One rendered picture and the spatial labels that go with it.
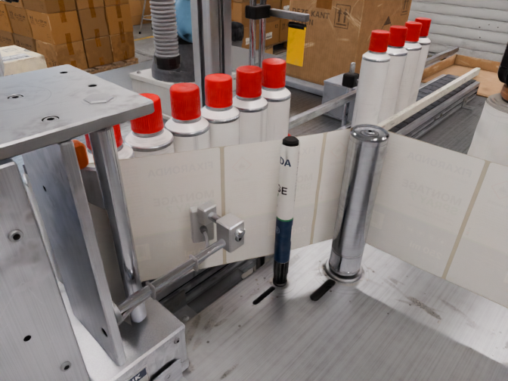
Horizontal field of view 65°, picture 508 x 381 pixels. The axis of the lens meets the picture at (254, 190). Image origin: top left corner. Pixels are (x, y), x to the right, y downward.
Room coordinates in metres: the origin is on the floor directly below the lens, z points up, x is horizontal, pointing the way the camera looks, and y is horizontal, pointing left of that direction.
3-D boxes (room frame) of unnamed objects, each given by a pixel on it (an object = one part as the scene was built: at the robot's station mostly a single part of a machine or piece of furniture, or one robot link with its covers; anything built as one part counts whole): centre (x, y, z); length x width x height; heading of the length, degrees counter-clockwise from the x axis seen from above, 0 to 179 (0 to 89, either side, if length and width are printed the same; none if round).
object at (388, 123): (0.79, -0.29, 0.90); 1.07 x 0.01 x 0.02; 138
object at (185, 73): (1.02, 0.19, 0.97); 0.15 x 0.15 x 0.10
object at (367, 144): (0.37, -0.11, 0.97); 0.05 x 0.05 x 0.19
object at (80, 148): (0.27, 0.15, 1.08); 0.03 x 0.02 x 0.02; 138
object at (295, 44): (0.61, -0.06, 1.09); 0.03 x 0.01 x 0.06; 48
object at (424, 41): (0.92, -0.35, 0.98); 0.05 x 0.05 x 0.20
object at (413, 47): (0.87, -0.31, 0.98); 0.05 x 0.05 x 0.20
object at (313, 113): (0.84, -0.23, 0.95); 1.07 x 0.01 x 0.01; 138
